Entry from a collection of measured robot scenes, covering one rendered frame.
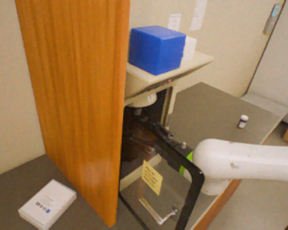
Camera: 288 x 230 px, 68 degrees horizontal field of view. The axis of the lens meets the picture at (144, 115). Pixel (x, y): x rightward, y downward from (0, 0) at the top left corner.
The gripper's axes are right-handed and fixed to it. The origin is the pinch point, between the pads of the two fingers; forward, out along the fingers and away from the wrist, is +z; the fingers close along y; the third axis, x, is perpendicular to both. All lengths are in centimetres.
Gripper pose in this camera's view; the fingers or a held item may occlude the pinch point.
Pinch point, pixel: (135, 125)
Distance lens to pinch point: 87.2
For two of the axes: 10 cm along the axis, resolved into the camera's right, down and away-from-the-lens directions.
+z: -7.1, -4.5, 5.3
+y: -6.9, 3.4, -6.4
